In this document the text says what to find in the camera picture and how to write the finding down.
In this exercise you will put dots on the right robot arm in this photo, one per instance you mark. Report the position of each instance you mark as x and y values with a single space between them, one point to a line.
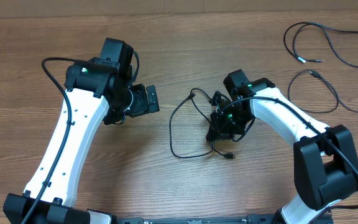
325 158

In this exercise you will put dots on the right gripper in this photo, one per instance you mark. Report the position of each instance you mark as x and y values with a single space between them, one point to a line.
217 132

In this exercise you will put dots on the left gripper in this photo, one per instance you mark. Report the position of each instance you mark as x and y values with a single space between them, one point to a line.
142 106

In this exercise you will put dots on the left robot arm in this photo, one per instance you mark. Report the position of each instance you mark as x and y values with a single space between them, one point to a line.
99 90

